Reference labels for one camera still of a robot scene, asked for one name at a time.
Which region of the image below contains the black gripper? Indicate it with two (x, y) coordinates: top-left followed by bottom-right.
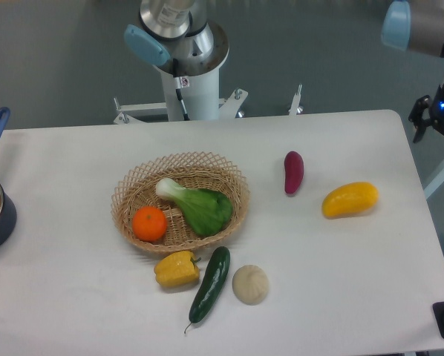
(408, 83), (444, 143)

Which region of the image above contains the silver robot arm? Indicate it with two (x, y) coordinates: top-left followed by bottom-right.
(381, 1), (444, 142)

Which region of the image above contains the yellow mango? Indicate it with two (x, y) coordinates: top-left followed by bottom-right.
(321, 182), (379, 218)

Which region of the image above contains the purple sweet potato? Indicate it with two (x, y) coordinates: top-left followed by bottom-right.
(284, 151), (304, 195)

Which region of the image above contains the green bok choy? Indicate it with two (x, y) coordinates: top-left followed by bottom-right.
(155, 178), (233, 237)

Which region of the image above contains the beige steamed bun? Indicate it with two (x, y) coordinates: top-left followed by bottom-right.
(232, 265), (270, 306)

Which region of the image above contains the green cucumber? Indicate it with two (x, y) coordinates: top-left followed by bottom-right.
(184, 246), (231, 333)

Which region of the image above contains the woven wicker basket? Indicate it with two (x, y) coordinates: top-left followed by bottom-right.
(111, 152), (250, 254)

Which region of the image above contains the yellow bell pepper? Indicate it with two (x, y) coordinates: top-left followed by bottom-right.
(154, 251), (200, 288)

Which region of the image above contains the orange fruit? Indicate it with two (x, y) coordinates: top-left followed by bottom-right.
(131, 206), (167, 243)

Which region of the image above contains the white metal base frame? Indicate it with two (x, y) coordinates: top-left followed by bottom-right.
(113, 84), (304, 125)

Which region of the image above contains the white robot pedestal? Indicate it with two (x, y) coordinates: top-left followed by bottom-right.
(123, 0), (230, 122)

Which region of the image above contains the black cable on pedestal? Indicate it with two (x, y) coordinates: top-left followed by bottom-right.
(171, 58), (190, 122)

